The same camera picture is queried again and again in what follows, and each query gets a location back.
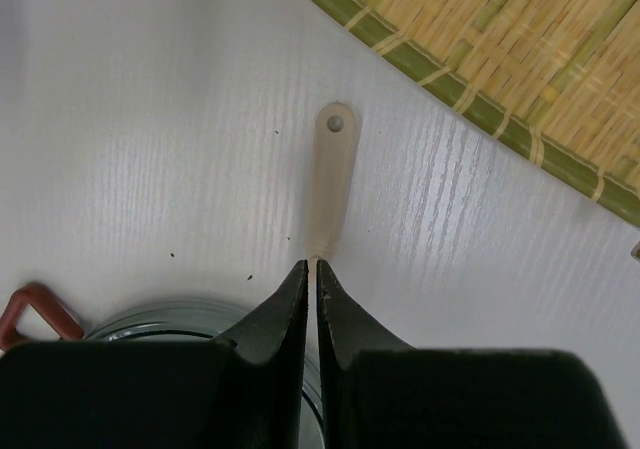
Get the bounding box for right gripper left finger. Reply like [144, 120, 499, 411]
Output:
[1, 261, 309, 448]

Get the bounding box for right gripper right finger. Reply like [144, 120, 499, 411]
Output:
[316, 260, 625, 448]

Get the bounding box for beige spoon handle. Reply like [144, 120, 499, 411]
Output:
[305, 101, 362, 285]

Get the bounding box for metal tongs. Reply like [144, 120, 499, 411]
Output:
[631, 242, 640, 261]

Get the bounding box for bamboo tray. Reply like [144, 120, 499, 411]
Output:
[273, 0, 640, 228]

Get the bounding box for grey lid with handle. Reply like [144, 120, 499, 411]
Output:
[0, 281, 326, 449]

